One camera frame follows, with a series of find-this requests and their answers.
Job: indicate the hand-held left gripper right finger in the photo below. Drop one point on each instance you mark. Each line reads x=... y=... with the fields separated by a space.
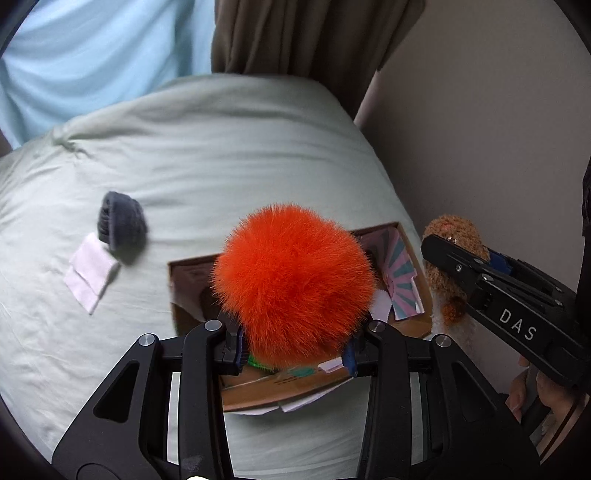
x=364 y=357

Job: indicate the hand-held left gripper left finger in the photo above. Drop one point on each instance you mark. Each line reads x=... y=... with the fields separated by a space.
x=231 y=350

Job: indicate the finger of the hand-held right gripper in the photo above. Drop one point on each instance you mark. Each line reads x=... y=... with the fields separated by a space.
x=501 y=262
x=455 y=267

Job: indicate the green snack packet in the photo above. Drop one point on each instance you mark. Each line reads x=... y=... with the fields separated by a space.
x=259 y=361

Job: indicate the brown plush toy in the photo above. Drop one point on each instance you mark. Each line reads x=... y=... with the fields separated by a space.
x=455 y=230

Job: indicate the patterned cardboard box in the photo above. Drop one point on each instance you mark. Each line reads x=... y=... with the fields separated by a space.
x=401 y=272

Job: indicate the orange fluffy pompom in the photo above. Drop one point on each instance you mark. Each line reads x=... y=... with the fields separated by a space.
x=291 y=286

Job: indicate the person's right hand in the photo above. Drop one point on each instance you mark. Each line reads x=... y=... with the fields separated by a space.
x=547 y=392

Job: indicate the white pink folded sock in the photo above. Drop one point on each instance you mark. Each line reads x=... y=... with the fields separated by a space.
x=90 y=272

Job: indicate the grey rolled sock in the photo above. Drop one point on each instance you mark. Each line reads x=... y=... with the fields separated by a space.
x=122 y=219

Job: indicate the brown curtain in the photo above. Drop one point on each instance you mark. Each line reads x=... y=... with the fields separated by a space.
x=314 y=41

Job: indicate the light blue hanging cloth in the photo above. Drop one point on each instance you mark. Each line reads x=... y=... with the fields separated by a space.
x=92 y=60

